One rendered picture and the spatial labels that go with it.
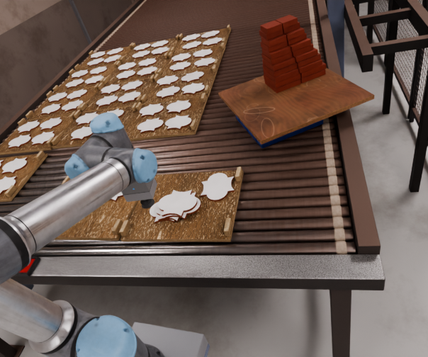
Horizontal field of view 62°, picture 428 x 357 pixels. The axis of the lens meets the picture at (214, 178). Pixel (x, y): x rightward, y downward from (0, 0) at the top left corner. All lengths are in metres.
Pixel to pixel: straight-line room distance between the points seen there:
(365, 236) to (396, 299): 1.04
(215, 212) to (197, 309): 1.01
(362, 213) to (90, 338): 0.83
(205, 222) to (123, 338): 0.54
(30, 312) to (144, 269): 0.49
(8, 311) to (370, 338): 1.63
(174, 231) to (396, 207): 1.65
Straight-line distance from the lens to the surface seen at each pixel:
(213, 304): 2.17
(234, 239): 1.20
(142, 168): 0.78
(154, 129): 1.85
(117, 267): 1.29
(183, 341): 1.05
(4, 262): 0.60
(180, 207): 1.28
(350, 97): 1.57
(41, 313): 0.86
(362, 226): 1.16
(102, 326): 0.89
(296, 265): 1.11
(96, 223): 1.46
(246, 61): 2.36
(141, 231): 1.32
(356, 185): 1.28
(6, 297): 0.80
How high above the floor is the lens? 1.83
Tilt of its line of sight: 39 degrees down
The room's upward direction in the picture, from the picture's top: 17 degrees counter-clockwise
